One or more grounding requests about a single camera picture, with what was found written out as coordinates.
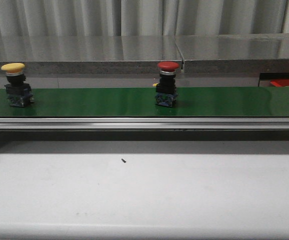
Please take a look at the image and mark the red mushroom push button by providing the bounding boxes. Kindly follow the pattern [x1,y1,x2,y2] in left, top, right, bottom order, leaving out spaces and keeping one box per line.
[154,61,180,108]

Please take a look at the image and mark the yellow mushroom push button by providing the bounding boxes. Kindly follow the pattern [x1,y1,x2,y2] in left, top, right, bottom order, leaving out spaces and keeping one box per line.
[1,62,34,108]

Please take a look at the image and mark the green conveyor belt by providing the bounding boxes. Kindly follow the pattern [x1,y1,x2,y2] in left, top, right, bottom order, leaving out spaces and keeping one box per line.
[0,87,289,118]

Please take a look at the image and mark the left grey countertop slab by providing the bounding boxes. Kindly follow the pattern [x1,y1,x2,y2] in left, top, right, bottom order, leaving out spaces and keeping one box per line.
[0,36,182,75]

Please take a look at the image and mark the grey countertop slab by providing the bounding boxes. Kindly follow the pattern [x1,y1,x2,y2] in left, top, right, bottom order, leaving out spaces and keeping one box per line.
[0,36,182,75]
[175,33,289,74]

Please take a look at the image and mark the red plastic tray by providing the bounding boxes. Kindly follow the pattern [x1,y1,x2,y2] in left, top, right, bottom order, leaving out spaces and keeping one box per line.
[270,79,289,87]

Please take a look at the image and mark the right grey countertop slab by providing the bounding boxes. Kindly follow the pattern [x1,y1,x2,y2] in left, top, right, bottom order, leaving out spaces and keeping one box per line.
[175,33,289,74]

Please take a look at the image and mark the grey pleated curtain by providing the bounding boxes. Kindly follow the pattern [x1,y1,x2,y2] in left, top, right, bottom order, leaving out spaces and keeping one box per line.
[0,0,288,37]

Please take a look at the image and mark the aluminium conveyor side rail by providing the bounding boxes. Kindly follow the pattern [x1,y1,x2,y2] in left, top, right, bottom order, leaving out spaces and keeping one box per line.
[0,117,289,131]

